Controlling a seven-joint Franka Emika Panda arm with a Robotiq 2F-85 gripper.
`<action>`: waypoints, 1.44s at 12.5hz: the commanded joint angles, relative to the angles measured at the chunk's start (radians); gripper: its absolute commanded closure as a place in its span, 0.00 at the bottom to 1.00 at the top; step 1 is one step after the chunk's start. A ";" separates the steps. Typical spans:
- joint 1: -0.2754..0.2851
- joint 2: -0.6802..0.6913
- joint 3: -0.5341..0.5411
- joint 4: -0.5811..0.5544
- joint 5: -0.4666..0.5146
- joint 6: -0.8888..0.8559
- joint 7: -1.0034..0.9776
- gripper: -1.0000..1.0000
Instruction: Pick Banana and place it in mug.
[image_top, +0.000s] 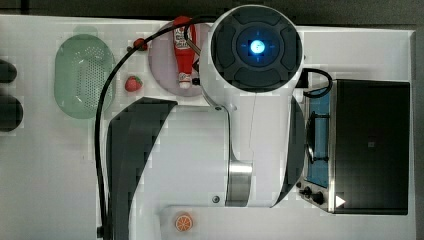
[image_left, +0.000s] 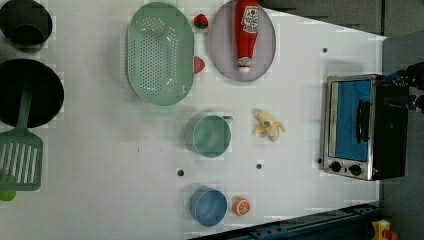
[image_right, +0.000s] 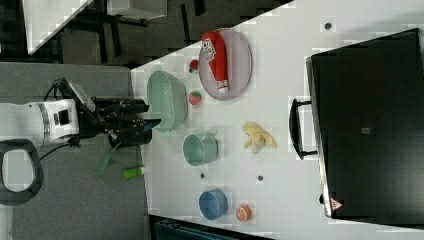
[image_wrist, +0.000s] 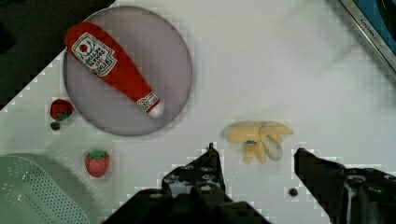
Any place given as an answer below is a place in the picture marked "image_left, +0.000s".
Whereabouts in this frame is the yellow peeled toy banana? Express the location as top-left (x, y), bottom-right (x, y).
top-left (252, 111), bottom-right (286, 142)

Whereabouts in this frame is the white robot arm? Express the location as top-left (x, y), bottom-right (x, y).
top-left (384, 62), bottom-right (424, 112)

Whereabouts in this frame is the green mug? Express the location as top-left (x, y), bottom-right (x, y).
top-left (184, 115), bottom-right (233, 158)

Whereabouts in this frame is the blue mug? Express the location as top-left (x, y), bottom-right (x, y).
top-left (190, 186), bottom-right (227, 227)

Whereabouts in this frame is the red toy strawberry lower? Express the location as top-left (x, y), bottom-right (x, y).
top-left (194, 56), bottom-right (205, 74)

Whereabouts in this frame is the red toy strawberry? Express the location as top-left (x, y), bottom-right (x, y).
top-left (194, 56), bottom-right (205, 74)
top-left (193, 14), bottom-right (209, 29)

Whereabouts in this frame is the purple round plate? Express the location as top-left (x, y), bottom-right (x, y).
top-left (209, 0), bottom-right (276, 82)

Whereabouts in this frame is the orange slice toy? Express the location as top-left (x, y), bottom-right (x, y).
top-left (232, 197), bottom-right (251, 216)

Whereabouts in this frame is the green perforated colander basket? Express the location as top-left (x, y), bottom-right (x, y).
top-left (126, 2), bottom-right (194, 106)

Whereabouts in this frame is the red toy strawberry upper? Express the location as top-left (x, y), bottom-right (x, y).
top-left (193, 14), bottom-right (209, 29)

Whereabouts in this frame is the red ketchup bottle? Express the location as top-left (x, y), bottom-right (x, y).
top-left (234, 0), bottom-right (259, 73)

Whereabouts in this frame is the silver black toaster oven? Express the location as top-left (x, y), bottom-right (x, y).
top-left (323, 74), bottom-right (409, 181)

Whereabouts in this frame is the green slotted spatula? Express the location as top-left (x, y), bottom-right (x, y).
top-left (0, 88), bottom-right (43, 191)

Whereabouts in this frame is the yellow toy at corner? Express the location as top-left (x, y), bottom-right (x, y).
top-left (372, 219), bottom-right (399, 240)

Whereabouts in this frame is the small black pot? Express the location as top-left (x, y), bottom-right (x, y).
top-left (0, 0), bottom-right (53, 46)

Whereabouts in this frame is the lime green toy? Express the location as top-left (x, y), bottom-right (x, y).
top-left (0, 176), bottom-right (16, 201)

